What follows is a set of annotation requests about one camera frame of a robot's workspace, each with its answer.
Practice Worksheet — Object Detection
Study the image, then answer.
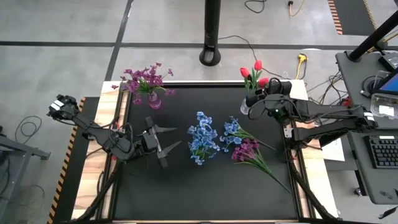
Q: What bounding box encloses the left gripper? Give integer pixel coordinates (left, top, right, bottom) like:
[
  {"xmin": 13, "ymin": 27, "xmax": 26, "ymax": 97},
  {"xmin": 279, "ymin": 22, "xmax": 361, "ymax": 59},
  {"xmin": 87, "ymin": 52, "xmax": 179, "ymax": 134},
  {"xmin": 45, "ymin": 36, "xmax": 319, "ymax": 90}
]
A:
[{"xmin": 136, "ymin": 116, "xmax": 182, "ymax": 169}]

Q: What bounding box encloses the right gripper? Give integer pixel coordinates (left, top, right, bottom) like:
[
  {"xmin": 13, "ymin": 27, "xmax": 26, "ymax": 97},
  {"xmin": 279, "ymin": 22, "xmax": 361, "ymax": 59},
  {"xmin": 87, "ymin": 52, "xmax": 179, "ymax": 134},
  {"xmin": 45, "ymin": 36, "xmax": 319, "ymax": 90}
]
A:
[{"xmin": 245, "ymin": 88, "xmax": 274, "ymax": 108}]

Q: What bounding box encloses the red artificial tulip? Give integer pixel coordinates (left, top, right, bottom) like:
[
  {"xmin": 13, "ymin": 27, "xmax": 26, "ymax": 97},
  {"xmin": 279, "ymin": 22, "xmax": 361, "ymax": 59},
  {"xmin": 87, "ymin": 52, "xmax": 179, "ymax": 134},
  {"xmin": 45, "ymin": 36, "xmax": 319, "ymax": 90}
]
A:
[
  {"xmin": 254, "ymin": 77, "xmax": 270, "ymax": 94},
  {"xmin": 239, "ymin": 67, "xmax": 254, "ymax": 94},
  {"xmin": 250, "ymin": 60, "xmax": 264, "ymax": 91}
]

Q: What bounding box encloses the blue artificial flower bunch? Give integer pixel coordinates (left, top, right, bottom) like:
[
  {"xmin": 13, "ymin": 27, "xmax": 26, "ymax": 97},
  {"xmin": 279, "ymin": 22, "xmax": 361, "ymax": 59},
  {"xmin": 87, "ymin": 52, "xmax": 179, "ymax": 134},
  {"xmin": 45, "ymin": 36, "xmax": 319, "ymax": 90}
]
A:
[
  {"xmin": 186, "ymin": 111, "xmax": 221, "ymax": 166},
  {"xmin": 219, "ymin": 116, "xmax": 277, "ymax": 154}
]

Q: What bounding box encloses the pink glass vase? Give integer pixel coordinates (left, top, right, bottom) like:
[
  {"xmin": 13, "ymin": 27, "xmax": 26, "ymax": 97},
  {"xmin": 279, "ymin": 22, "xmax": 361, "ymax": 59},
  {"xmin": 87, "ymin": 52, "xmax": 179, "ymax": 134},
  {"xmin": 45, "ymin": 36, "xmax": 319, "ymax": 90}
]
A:
[{"xmin": 147, "ymin": 91, "xmax": 162, "ymax": 110}]

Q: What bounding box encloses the purple artificial flower bunch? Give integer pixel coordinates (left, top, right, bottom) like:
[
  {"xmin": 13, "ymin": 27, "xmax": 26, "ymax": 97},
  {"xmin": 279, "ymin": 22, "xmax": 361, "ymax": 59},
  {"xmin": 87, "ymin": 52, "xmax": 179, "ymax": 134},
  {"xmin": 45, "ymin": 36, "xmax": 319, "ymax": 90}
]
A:
[
  {"xmin": 111, "ymin": 62, "xmax": 177, "ymax": 106},
  {"xmin": 230, "ymin": 138, "xmax": 292, "ymax": 194}
]

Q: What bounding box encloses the black floor stand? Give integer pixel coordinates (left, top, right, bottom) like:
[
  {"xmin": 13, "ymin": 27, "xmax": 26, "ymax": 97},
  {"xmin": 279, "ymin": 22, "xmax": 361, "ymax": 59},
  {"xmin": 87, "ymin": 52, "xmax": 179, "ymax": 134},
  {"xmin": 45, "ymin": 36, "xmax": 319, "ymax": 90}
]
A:
[{"xmin": 198, "ymin": 0, "xmax": 222, "ymax": 67}]

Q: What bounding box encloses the grey desk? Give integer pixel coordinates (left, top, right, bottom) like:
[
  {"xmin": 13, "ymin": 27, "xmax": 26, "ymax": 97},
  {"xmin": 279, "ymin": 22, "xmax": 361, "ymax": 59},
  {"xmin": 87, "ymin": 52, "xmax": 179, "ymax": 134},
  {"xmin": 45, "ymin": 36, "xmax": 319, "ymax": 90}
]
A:
[
  {"xmin": 346, "ymin": 129, "xmax": 398, "ymax": 205},
  {"xmin": 335, "ymin": 51, "xmax": 398, "ymax": 130}
]

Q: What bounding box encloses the white paper sheet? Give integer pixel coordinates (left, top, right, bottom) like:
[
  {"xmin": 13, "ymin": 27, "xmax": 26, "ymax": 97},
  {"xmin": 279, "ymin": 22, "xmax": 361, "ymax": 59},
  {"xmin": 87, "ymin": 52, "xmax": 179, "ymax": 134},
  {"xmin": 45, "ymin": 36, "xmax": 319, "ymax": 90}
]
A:
[{"xmin": 322, "ymin": 139, "xmax": 346, "ymax": 162}]

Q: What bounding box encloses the black mat with hazard stripes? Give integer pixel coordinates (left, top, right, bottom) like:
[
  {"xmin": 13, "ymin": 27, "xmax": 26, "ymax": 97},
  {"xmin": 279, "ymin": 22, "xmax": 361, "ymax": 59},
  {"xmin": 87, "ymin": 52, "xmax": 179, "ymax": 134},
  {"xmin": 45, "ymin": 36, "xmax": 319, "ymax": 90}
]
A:
[
  {"xmin": 46, "ymin": 96, "xmax": 102, "ymax": 224},
  {"xmin": 328, "ymin": 0, "xmax": 379, "ymax": 35}
]

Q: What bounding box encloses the black round stand base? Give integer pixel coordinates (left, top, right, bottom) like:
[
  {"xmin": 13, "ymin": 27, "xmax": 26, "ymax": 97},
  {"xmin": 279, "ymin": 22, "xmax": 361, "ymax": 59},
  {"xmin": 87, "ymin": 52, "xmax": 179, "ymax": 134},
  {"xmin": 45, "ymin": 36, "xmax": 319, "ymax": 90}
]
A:
[{"xmin": 360, "ymin": 75, "xmax": 379, "ymax": 96}]

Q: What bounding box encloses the wooden table board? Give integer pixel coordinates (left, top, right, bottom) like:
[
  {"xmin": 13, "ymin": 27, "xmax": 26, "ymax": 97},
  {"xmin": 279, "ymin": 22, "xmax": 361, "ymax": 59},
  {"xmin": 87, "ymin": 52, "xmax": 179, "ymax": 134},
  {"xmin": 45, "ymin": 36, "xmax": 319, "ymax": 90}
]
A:
[{"xmin": 71, "ymin": 79, "xmax": 340, "ymax": 223}]

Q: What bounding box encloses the tall black pole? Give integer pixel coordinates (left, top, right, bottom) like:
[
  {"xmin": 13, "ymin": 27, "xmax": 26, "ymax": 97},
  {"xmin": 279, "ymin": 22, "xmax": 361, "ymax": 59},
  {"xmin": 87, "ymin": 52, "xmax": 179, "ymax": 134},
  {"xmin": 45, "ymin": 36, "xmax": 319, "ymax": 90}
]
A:
[{"xmin": 346, "ymin": 11, "xmax": 398, "ymax": 62}]

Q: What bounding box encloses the clear plastic box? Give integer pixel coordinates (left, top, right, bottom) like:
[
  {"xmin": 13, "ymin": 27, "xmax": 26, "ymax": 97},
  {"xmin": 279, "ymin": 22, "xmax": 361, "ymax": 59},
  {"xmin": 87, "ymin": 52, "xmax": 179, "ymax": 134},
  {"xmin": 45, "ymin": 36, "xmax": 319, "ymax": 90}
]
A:
[{"xmin": 369, "ymin": 93, "xmax": 398, "ymax": 119}]

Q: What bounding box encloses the monitor with blue screen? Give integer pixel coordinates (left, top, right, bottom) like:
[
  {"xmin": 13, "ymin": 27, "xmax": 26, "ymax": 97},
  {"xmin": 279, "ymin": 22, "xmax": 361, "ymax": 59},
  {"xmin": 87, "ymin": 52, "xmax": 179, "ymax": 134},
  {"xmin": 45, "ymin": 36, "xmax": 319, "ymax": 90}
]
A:
[{"xmin": 373, "ymin": 67, "xmax": 398, "ymax": 96}]

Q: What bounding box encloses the black keyboard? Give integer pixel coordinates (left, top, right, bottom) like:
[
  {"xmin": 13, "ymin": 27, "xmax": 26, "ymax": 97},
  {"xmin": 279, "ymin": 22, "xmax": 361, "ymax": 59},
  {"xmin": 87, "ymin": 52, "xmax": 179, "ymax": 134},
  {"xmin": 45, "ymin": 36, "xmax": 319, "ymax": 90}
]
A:
[{"xmin": 364, "ymin": 134, "xmax": 398, "ymax": 169}]

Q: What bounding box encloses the black desk device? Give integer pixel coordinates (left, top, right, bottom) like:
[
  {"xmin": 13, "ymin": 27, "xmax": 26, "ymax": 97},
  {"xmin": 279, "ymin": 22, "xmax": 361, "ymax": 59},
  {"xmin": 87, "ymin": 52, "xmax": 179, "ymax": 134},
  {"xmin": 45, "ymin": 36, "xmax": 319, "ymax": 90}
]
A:
[{"xmin": 377, "ymin": 51, "xmax": 398, "ymax": 72}]

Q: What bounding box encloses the grey metal furniture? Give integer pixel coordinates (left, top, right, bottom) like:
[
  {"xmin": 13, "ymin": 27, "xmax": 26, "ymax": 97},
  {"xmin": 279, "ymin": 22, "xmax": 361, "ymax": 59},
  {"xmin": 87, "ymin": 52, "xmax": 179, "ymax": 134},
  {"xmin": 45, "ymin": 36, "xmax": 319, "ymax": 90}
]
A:
[{"xmin": 0, "ymin": 126, "xmax": 51, "ymax": 215}]

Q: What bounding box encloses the black flat object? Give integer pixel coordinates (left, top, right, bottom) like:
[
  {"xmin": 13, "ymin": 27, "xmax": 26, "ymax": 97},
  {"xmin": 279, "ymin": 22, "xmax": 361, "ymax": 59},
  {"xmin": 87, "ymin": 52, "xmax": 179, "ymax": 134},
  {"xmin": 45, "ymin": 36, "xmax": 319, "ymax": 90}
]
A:
[{"xmin": 374, "ymin": 205, "xmax": 398, "ymax": 220}]

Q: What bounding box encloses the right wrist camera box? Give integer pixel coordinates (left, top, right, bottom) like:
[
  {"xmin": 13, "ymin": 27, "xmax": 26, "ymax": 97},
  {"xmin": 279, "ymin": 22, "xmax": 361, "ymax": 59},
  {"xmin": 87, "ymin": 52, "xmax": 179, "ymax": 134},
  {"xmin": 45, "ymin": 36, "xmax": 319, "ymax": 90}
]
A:
[{"xmin": 269, "ymin": 79, "xmax": 293, "ymax": 96}]

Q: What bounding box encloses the yellow plug cable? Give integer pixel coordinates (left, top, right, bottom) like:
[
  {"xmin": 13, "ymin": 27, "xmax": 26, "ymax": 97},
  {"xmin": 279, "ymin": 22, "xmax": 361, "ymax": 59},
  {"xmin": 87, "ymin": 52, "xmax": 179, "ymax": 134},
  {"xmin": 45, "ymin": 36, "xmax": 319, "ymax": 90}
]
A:
[{"xmin": 294, "ymin": 53, "xmax": 309, "ymax": 80}]

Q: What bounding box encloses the black floor cable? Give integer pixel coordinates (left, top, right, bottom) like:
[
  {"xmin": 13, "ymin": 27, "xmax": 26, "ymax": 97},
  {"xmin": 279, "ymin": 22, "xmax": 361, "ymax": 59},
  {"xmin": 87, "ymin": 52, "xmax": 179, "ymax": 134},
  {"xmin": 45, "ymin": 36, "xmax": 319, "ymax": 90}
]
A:
[
  {"xmin": 244, "ymin": 0, "xmax": 268, "ymax": 14},
  {"xmin": 217, "ymin": 34, "xmax": 292, "ymax": 80},
  {"xmin": 14, "ymin": 115, "xmax": 43, "ymax": 144}
]

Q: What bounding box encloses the tangled cable bundle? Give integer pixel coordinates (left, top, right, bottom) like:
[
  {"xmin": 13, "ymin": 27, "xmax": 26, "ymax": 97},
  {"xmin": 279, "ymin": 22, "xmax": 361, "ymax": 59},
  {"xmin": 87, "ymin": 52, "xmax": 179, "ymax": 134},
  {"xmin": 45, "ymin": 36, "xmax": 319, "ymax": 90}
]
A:
[{"xmin": 306, "ymin": 70, "xmax": 343, "ymax": 105}]

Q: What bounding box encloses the yellow floor cable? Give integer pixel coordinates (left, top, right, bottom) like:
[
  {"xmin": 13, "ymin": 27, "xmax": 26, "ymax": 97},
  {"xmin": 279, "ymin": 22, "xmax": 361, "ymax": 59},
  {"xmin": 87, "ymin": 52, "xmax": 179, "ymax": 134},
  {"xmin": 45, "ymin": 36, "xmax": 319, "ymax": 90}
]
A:
[{"xmin": 287, "ymin": 0, "xmax": 306, "ymax": 17}]

